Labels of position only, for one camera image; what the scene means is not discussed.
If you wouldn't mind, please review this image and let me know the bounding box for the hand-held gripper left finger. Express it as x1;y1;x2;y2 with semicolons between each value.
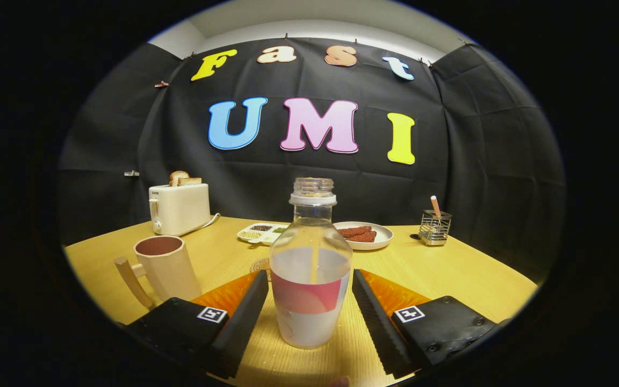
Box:
118;270;270;379

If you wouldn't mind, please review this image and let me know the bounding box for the white round plate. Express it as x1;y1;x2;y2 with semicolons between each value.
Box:
334;221;394;251

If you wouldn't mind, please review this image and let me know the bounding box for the wooden table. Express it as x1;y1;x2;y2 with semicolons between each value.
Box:
64;216;538;387

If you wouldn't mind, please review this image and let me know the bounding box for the white toaster cable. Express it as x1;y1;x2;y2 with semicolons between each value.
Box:
181;213;221;237

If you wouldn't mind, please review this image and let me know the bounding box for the beige cup with wooden handle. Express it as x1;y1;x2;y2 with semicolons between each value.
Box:
114;235;203;311

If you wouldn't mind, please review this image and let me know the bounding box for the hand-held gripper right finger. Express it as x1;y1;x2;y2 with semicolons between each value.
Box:
352;269;509;379

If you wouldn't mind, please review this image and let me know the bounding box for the white toaster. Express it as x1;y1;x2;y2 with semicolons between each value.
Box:
148;183;211;237

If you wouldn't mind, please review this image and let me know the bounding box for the black backdrop cloth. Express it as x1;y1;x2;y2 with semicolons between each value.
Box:
57;37;567;280

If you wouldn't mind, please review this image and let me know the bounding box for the white compartment dish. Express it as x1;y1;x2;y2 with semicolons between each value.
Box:
237;223;290;246

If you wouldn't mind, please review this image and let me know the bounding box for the metal wire holder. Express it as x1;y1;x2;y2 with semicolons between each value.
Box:
419;210;452;247

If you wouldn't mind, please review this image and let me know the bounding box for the clear juice bottle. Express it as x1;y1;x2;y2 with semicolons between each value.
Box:
269;178;354;350

